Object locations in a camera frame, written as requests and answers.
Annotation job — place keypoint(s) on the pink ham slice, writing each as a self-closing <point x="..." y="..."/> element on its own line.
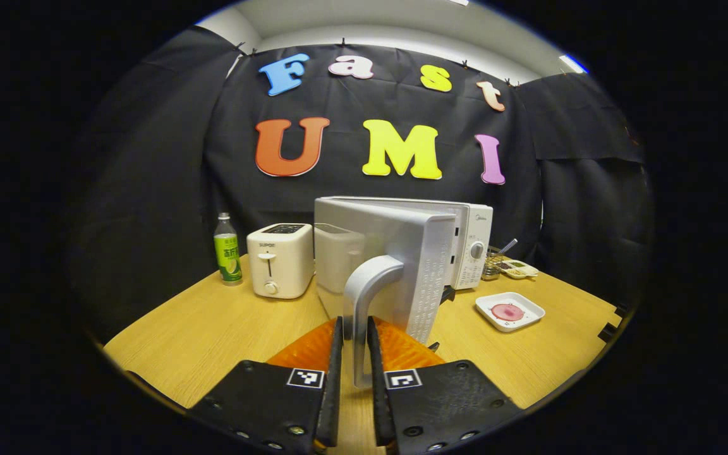
<point x="507" y="311"/>

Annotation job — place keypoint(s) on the black backdrop cloth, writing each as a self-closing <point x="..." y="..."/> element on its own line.
<point x="351" y="101"/>

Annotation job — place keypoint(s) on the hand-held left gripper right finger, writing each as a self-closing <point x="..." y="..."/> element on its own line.
<point x="382" y="417"/>

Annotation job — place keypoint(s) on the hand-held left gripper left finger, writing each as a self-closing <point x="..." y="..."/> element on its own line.
<point x="329" y="417"/>

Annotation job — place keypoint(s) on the green label drink bottle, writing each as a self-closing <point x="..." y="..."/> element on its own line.
<point x="228" y="256"/>

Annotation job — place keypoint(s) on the white microwave oven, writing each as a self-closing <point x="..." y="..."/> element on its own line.
<point x="389" y="240"/>

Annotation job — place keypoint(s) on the small ceiling light panel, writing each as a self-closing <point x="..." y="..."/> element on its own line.
<point x="574" y="63"/>

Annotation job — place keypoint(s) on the white toaster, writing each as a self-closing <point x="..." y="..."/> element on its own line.
<point x="282" y="265"/>

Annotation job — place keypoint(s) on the small white snack dish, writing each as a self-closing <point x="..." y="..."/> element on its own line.
<point x="519" y="270"/>

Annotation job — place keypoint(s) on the small clear container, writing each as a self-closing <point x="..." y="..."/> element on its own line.
<point x="493" y="268"/>

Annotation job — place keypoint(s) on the black table clamp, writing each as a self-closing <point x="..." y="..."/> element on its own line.
<point x="607" y="332"/>

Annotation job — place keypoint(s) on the white square plate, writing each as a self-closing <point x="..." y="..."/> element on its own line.
<point x="528" y="309"/>

